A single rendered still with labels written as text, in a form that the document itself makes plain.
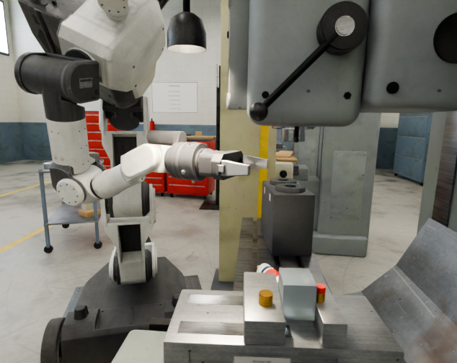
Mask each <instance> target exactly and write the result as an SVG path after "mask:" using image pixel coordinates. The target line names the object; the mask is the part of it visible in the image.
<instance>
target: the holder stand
mask: <svg viewBox="0 0 457 363"><path fill-rule="evenodd" d="M314 208H315V194H313V193H312V192H310V191H309V190H307V188H306V187H305V186H304V185H301V184H299V183H298V182H297V181H296V180H295V179H290V178H271V179H270V180H269V181H262V215H261V231H262V234H263V236H264V239H265V241H266V244H267V246H268V248H269V250H270V253H271V255H272V256H311V250H312V239H313V228H314Z"/></svg>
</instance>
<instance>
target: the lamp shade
mask: <svg viewBox="0 0 457 363"><path fill-rule="evenodd" d="M167 49H168V50H170V51H173V52H177V53H202V52H205V51H206V31H205V27H204V24H203V21H202V19H201V18H199V17H198V16H197V15H196V14H194V13H192V12H179V13H178V14H176V15H174V16H173V17H172V18H171V19H170V22H169V26H168V30H167Z"/></svg>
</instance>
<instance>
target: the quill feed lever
mask: <svg viewBox="0 0 457 363"><path fill-rule="evenodd" d="M367 32H368V17H367V14H366V13H365V11H364V9H363V8H362V7H361V6H360V5H358V4H356V3H354V2H351V1H341V2H338V3H336V4H333V5H332V6H330V8H328V10H326V11H325V13H324V15H323V16H322V18H321V19H320V21H319V23H318V26H317V31H316V36H317V40H318V42H319V44H320V46H319V47H318V48H317V49H316V50H315V51H314V52H313V53H312V54H311V55H310V56H309V57H308V58H307V59H306V60H305V61H304V62H302V64H301V65H300V66H299V67H297V69H296V70H295V71H294V72H292V74H291V75H289V77H288V78H287V79H286V80H284V82H283V83H282V84H281V85H279V87H278V88H276V90H274V92H273V93H271V95H269V97H268V98H266V100H265V101H263V102H255V103H254V104H253V105H252V106H251V107H250V108H249V116H250V117H251V118H252V119H253V120H254V121H258V122H259V121H263V120H264V119H265V118H266V117H267V115H268V107H269V106H270V105H271V104H272V103H273V102H274V101H275V100H276V99H277V98H278V97H279V96H280V95H281V94H282V93H283V92H284V91H285V90H286V89H287V88H288V87H289V86H290V85H291V84H292V83H293V82H294V81H295V80H296V79H297V78H298V77H299V76H300V75H301V74H302V73H303V72H305V71H306V70H307V69H308V68H309V67H310V66H311V65H312V64H313V63H314V62H315V61H316V60H317V59H318V58H319V57H320V56H321V55H322V54H323V53H324V52H325V51H326V52H327V53H329V54H332V55H344V54H347V53H349V52H351V51H352V50H354V49H355V48H356V47H357V46H359V45H360V44H361V43H362V42H363V41H364V39H365V37H366V35H367Z"/></svg>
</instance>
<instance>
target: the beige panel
mask: <svg viewBox="0 0 457 363"><path fill-rule="evenodd" d="M228 2H229V0H221V111H220V151H232V150H234V151H241V152H242V153H243V156H254V157H258V158H264V159H267V160H268V168H267V169H250V175H249V176H234V177H231V178H229V179H225V180H220V193H219V269H216V271H215V274H214V278H213V282H212V285H211V289H210V290H220V291H233V290H234V279H235V273H236V262H237V256H238V250H239V239H240V232H241V222H242V218H243V217H245V218H253V221H257V218H260V217H261V215H262V181H269V180H270V179H271V178H275V159H276V141H277V129H272V126H261V125H257V124H255V123H253V122H252V121H251V120H250V119H249V116H248V114H247V110H242V109H227V93H228V86H229V39H228V38H227V32H228V31H229V6H228Z"/></svg>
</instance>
